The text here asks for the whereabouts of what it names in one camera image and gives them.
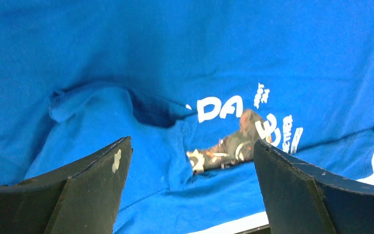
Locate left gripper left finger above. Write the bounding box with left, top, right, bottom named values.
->
left=0, top=136, right=133, bottom=234

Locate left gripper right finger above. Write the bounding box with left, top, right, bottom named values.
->
left=254, top=140, right=374, bottom=234

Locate blue panda t shirt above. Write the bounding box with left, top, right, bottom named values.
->
left=0, top=0, right=374, bottom=234

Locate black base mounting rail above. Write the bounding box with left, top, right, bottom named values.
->
left=236, top=224, right=271, bottom=234

